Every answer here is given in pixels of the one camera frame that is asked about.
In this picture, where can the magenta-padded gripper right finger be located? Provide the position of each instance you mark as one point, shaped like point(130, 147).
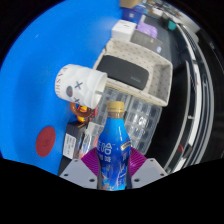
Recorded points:
point(150, 172)

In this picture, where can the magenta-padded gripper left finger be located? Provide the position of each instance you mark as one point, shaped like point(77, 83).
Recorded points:
point(78, 173)

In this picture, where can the blue drink bottle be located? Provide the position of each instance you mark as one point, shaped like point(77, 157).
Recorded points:
point(113, 150)

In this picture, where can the clear organizer with coloured parts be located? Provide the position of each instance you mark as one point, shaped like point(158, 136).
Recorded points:
point(89, 136)

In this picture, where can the flat round red coaster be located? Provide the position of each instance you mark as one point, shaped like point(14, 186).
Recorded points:
point(45, 141)

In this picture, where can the red and yellow clamp meter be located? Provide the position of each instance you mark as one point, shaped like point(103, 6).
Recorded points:
point(80, 113)

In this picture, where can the black bench shelf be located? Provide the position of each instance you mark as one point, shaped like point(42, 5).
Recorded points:
point(190, 100)

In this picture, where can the small grey drawer cabinet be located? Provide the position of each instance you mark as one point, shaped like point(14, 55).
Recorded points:
point(111, 96)

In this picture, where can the white mug with face print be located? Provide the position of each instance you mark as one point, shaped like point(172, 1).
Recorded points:
point(83, 83)

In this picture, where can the black rectangular case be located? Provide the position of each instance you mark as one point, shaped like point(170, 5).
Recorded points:
point(123, 71)

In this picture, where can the dark grey box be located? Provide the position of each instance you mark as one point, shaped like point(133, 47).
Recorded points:
point(146, 42)

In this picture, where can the purple bag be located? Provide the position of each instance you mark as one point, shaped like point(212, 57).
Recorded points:
point(148, 30)

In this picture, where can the small white box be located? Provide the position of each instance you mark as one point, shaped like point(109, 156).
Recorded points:
point(123, 30)

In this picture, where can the blue box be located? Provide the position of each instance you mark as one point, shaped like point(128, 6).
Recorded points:
point(132, 15)

